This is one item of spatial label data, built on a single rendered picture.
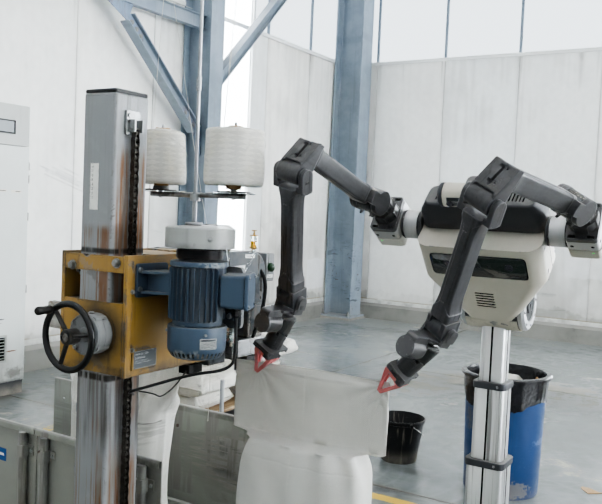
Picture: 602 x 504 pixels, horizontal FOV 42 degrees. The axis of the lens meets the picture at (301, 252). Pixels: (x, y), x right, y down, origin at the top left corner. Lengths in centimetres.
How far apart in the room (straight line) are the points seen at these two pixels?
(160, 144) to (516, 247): 105
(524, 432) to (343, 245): 699
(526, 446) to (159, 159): 277
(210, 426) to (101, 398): 84
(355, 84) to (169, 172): 893
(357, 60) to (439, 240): 880
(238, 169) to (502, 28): 880
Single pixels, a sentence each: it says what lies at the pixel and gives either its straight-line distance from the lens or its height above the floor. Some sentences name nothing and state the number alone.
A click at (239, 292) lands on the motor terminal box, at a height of 126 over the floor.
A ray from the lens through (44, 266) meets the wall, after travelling 711.
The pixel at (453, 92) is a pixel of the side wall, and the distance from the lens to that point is 1071.
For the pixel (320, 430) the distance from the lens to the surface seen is 223.
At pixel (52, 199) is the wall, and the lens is 713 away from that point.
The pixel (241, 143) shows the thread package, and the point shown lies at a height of 164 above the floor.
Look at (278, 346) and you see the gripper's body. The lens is 226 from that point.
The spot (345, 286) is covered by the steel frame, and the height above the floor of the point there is 44.
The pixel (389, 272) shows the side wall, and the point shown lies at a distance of 1092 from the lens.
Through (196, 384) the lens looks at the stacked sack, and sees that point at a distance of 505.
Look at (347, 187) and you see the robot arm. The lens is 224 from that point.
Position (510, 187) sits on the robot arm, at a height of 154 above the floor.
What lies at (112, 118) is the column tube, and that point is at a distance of 205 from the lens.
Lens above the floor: 147
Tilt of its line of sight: 3 degrees down
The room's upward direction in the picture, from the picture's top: 2 degrees clockwise
